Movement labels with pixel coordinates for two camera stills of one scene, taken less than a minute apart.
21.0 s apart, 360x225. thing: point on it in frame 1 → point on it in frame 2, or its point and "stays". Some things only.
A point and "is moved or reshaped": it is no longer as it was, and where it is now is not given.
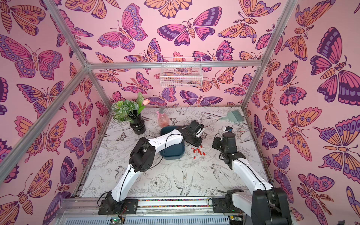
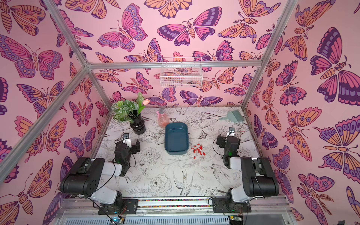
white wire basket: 181,72 stays
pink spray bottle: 163,119 stays
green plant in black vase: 128,111 stays
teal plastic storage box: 173,152 is moved or reshaped
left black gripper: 199,143 → 133,147
